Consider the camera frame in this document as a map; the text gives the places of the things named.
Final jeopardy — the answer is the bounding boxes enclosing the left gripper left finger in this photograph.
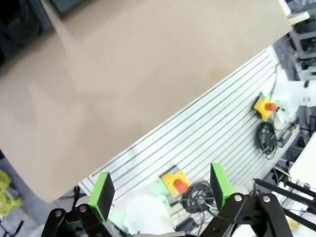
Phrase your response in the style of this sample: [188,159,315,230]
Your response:
[41,172,116,237]

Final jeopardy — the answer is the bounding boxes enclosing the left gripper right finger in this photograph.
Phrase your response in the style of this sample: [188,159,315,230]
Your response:
[199,162,294,237]

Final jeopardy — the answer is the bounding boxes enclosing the yellow emergency stop button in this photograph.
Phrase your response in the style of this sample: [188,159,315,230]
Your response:
[159,164,191,197]
[253,92,278,121]

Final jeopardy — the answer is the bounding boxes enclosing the black metal bars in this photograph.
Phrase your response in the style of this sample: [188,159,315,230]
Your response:
[253,177,316,225]

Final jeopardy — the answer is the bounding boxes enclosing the white flat panel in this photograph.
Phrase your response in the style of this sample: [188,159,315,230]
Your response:
[287,132,316,185]

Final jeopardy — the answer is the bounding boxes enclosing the yellow-green crumpled object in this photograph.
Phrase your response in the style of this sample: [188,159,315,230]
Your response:
[0,169,24,216]

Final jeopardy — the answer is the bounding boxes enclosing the black cable bundle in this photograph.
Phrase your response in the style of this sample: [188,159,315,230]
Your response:
[182,180,223,223]

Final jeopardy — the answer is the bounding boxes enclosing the black coiled cable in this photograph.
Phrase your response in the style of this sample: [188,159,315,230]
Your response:
[255,121,277,160]

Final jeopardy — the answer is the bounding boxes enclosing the grey metal cart frame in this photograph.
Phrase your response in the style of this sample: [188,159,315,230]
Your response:
[287,23,316,82]

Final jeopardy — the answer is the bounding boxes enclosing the cream white desk frame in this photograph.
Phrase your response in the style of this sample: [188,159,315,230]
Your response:
[277,0,311,26]

